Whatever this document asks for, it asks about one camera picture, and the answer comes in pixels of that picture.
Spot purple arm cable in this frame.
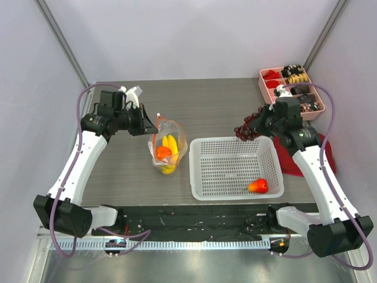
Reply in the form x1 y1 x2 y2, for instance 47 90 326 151
48 83 151 257
282 83 373 269

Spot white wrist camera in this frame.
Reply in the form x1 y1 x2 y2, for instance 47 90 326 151
118 86 143 110
274 85 293 98

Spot yellow striped rolled cloth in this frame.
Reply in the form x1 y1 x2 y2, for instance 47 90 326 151
286 73 309 84

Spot red cloth piece upper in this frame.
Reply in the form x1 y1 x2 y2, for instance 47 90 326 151
262 70 280 80

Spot clear zip bag orange zipper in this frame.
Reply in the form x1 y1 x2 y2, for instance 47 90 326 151
147 113 188 175

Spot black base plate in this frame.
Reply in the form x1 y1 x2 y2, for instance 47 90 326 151
106 205 287 242

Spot aluminium frame rail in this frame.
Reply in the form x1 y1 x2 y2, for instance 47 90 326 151
34 0 90 87

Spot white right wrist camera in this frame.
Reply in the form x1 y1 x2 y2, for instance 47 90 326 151
274 85 293 98

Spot dark red toy grapes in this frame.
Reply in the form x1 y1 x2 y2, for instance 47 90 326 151
233 107 263 142

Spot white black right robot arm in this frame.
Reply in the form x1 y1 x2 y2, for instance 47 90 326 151
248 97 373 258

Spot black floral rolled cloth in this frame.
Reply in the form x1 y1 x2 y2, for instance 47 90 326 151
281 64 303 78

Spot white slotted cable duct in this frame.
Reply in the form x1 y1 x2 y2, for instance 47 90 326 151
49 239 271 251

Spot red cloth piece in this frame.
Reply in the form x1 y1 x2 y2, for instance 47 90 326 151
262 70 280 80
265 80 283 89

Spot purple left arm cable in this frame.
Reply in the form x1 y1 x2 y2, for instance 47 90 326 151
48 83 151 257

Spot dark dotted rolled cloth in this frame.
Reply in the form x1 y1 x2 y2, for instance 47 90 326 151
300 101 320 113

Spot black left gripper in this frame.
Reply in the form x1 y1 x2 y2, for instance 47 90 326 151
114 103 158 136

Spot folded red cloth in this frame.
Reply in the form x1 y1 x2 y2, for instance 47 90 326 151
273 136 336 177

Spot red cloth piece lower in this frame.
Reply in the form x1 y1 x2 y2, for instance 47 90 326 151
265 80 283 89

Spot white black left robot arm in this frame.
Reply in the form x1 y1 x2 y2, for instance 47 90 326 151
33 86 158 238

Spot orange toy pumpkin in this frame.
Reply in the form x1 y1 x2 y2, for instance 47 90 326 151
155 146 172 160

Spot pink compartment tray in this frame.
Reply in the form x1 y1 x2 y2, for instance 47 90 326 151
258 64 326 121

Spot dark patterned rolled cloth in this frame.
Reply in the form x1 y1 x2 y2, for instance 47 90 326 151
297 94 316 104

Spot white perforated plastic basket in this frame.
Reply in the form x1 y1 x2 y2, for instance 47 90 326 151
189 136 285 201

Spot yellow toy banana bunch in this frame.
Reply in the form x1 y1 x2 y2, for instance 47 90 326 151
161 134 178 175

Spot dark brown rolled cloth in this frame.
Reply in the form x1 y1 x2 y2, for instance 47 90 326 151
290 84 310 95

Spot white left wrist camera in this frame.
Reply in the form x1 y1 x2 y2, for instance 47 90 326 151
118 86 143 110

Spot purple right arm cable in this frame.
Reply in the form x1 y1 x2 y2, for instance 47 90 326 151
282 83 373 269

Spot red toy pepper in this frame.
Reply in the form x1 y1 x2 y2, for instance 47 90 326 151
244 178 269 195

